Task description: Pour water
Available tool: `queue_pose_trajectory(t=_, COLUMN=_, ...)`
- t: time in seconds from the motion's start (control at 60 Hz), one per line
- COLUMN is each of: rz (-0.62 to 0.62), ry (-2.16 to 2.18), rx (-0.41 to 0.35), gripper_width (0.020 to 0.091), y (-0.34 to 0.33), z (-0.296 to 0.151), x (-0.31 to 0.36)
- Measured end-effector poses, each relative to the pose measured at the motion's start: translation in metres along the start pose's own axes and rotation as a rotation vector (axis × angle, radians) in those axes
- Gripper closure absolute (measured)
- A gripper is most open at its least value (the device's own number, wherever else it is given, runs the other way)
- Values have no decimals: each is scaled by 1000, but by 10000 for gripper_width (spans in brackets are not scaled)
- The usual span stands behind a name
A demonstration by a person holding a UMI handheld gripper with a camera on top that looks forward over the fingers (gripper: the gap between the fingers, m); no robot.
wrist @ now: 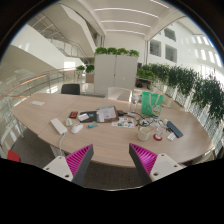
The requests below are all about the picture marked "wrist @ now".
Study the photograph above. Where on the white checked mug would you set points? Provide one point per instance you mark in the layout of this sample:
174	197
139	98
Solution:
144	134

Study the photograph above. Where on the colourful sticker sheet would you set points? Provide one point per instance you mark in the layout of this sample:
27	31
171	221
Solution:
123	122

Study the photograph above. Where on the glass railing with wooden handrail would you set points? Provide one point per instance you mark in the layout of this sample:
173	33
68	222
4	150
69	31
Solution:
30	84

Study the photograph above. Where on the dark blue keyboard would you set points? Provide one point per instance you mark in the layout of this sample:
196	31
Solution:
174	129

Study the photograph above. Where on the clear shaker bottle white lid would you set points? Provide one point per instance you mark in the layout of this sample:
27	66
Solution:
134	104

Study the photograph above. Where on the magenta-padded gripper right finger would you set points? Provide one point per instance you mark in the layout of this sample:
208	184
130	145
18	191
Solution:
160	166

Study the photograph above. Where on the black chair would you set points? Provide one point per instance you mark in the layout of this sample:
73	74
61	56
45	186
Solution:
70	89

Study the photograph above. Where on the red chair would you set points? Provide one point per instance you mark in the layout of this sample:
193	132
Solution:
13	156

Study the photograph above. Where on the white cabinet with plants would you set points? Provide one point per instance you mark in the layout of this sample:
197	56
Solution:
115	71

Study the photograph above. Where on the black notebook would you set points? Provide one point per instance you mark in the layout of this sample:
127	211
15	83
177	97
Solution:
92	116

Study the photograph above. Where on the ceiling light strips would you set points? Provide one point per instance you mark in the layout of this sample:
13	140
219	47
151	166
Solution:
126	22

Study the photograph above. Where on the flat round red coaster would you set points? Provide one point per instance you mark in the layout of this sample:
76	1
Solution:
155	138

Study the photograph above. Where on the clear plastic packet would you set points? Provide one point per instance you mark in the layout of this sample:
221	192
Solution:
171	136

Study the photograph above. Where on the clear plastic water bottle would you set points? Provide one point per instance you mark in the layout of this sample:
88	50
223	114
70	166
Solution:
160	131

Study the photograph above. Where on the green tote bag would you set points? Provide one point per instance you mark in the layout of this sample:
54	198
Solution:
152	104

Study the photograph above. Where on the black pouch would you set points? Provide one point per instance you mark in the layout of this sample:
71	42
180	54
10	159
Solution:
120	112

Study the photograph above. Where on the row of green plants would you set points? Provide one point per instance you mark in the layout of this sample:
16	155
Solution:
193	83

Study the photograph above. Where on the brown planter with plants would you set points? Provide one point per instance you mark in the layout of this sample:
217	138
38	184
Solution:
89	76

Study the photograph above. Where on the blue green marker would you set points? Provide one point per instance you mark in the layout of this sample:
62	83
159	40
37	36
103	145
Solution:
92	126

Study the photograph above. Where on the white card packet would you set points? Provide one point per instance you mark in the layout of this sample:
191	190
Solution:
83	117

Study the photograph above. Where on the white computer mouse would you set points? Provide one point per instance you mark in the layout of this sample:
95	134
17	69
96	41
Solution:
77	128

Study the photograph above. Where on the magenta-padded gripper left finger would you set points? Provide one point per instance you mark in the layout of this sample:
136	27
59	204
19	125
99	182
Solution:
63	166

